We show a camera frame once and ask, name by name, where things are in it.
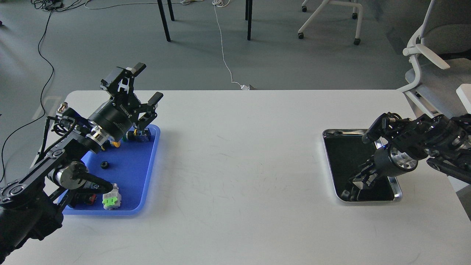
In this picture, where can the black table leg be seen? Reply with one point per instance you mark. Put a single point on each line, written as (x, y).
(163, 17)
(248, 18)

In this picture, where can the green push button switch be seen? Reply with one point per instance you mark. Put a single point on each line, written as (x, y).
(137, 135)

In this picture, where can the shiny metal tray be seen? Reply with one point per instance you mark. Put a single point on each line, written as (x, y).
(345, 153)

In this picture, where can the white office chair right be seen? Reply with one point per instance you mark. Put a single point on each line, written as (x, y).
(439, 52)

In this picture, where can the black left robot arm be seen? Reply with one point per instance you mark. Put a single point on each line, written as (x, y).
(32, 206)

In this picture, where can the grey switch with green block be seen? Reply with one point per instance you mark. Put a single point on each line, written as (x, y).
(112, 199)

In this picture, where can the blue plastic tray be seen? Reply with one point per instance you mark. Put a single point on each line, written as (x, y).
(130, 167)

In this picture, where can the black table leg left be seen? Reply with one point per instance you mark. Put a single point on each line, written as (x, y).
(163, 17)

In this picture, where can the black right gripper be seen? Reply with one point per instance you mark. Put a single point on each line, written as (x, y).
(387, 161)

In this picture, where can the small black gear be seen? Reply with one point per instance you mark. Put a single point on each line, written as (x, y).
(104, 164)

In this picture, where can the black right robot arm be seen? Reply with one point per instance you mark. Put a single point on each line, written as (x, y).
(443, 142)

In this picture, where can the black table leg right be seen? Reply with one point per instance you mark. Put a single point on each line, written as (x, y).
(248, 18)

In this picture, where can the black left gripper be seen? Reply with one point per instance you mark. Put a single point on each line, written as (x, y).
(121, 112)

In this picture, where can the yellow push button switch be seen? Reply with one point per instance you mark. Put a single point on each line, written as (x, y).
(109, 144)

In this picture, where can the red push button switch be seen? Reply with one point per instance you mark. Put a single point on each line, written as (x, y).
(87, 199)

